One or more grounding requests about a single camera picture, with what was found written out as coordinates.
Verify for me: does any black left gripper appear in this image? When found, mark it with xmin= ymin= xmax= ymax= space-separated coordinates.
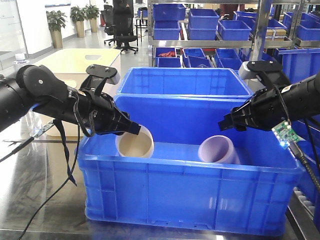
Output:
xmin=74 ymin=90 xmax=142 ymax=137

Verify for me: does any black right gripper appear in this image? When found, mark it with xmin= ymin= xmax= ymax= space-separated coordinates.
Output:
xmin=218 ymin=86 xmax=290 ymax=131

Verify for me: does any beige plastic cup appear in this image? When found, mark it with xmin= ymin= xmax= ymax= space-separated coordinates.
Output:
xmin=115 ymin=125 xmax=155 ymax=158

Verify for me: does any lavender plastic cup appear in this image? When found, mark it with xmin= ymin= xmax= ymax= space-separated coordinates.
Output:
xmin=197 ymin=135 xmax=241 ymax=165

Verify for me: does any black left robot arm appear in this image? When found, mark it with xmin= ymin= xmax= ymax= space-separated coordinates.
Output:
xmin=0 ymin=64 xmax=141 ymax=137

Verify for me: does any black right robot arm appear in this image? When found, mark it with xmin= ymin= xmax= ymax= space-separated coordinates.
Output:
xmin=218 ymin=74 xmax=320 ymax=131

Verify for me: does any blue bin behind target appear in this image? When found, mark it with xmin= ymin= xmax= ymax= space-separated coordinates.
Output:
xmin=117 ymin=67 xmax=253 ymax=99

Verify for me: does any large blue target bin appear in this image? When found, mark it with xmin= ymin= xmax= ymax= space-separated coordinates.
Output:
xmin=78 ymin=94 xmax=305 ymax=236

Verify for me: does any green circuit board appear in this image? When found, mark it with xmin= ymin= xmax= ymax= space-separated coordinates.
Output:
xmin=271 ymin=120 xmax=302 ymax=149

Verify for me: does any cream plastic crate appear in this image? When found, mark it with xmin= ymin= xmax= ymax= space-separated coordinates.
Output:
xmin=33 ymin=48 xmax=121 ymax=137

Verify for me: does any black office chair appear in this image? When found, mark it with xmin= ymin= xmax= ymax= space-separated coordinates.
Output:
xmin=104 ymin=0 xmax=139 ymax=55

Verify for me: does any steel shelf rack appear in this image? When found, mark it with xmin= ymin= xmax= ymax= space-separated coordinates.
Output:
xmin=147 ymin=0 xmax=310 ymax=67

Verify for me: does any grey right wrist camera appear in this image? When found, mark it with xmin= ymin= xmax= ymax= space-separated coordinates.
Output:
xmin=238 ymin=60 xmax=286 ymax=83

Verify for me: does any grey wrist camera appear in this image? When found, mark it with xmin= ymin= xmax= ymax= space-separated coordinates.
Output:
xmin=86 ymin=64 xmax=121 ymax=86
xmin=238 ymin=60 xmax=286 ymax=83

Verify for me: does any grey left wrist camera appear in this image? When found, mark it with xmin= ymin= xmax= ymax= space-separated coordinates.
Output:
xmin=86 ymin=64 xmax=121 ymax=86

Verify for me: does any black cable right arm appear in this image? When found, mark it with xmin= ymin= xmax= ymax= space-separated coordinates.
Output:
xmin=289 ymin=119 xmax=320 ymax=192

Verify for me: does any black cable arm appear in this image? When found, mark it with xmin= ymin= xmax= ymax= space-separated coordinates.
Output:
xmin=289 ymin=119 xmax=320 ymax=192
xmin=0 ymin=94 xmax=82 ymax=240

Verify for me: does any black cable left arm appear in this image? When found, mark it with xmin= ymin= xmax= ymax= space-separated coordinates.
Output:
xmin=0 ymin=94 xmax=82 ymax=240

